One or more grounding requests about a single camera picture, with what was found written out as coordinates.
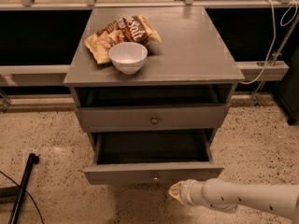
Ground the brown yellow chip bag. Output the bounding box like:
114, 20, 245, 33
85, 16, 162, 64

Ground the dark cabinet at right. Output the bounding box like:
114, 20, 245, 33
275, 48, 299, 125

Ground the metal railing frame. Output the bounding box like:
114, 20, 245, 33
0, 0, 299, 110

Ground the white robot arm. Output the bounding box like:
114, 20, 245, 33
168, 178, 299, 224

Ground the grey wooden drawer cabinet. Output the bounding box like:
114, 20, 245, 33
64, 6, 246, 147

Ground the black tripod stand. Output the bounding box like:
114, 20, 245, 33
0, 153, 39, 224

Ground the black floor cable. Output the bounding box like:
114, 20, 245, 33
0, 171, 45, 224

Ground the grey drawer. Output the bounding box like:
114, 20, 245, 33
75, 105, 230, 133
84, 130, 222, 185

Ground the white ceramic bowl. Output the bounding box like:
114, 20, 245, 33
108, 42, 148, 75

